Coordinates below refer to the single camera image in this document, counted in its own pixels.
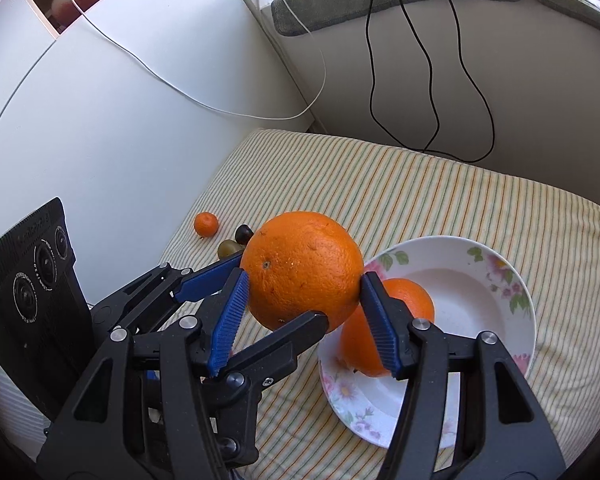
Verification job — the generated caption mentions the black tracking camera left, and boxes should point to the black tracking camera left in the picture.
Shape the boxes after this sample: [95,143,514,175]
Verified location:
[0,197,96,420]

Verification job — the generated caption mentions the white cable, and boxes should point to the white cable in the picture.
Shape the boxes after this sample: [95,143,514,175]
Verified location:
[29,0,328,123]

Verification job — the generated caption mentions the dark plum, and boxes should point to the dark plum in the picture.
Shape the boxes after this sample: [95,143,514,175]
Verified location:
[235,224,253,246]

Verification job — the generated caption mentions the green-brown plum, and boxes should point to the green-brown plum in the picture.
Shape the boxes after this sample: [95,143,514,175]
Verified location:
[216,240,245,260]

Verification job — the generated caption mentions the black cable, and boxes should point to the black cable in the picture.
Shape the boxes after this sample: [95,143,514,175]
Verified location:
[398,0,496,164]
[365,0,441,154]

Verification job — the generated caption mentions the floral white plate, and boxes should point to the floral white plate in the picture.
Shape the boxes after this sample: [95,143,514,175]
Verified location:
[317,235,536,448]

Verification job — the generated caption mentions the large round orange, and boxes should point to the large round orange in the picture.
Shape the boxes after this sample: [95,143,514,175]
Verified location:
[240,211,364,330]

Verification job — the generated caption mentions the large oval orange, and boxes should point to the large oval orange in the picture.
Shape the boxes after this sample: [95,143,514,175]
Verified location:
[339,278,436,377]

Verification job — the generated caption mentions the small tangerine with stem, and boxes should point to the small tangerine with stem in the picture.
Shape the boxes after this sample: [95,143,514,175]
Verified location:
[193,211,220,238]

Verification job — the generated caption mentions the striped towel cloth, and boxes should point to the striped towel cloth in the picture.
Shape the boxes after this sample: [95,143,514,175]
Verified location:
[161,130,600,479]

